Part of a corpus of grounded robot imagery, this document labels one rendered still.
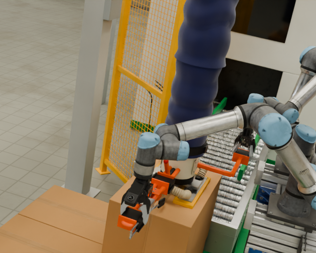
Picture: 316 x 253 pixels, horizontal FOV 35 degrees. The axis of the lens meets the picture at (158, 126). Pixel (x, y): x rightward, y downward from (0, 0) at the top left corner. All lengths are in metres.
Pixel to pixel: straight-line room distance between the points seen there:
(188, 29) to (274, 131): 0.60
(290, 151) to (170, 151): 0.48
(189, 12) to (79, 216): 1.36
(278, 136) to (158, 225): 0.71
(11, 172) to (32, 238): 1.79
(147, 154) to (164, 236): 0.59
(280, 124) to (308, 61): 0.94
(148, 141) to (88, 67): 1.97
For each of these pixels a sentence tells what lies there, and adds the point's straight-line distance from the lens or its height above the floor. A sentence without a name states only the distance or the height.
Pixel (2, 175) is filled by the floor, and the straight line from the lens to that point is 4.42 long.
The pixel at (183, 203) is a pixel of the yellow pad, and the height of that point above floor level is 0.96.
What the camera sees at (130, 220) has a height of 1.09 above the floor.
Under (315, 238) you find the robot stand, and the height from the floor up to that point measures 0.96.
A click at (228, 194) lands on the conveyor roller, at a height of 0.55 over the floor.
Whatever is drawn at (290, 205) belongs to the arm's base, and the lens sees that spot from 2.35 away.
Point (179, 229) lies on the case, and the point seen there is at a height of 0.92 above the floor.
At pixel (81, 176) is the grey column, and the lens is 4.03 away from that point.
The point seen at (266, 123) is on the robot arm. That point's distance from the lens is 1.92.
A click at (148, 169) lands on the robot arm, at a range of 1.86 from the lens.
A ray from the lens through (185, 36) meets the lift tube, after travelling 2.21.
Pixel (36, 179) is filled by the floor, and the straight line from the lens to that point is 4.38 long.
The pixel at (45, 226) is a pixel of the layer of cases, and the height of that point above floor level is 0.54.
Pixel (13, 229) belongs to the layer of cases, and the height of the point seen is 0.54.
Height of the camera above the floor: 2.13
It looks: 22 degrees down
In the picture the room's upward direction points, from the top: 10 degrees clockwise
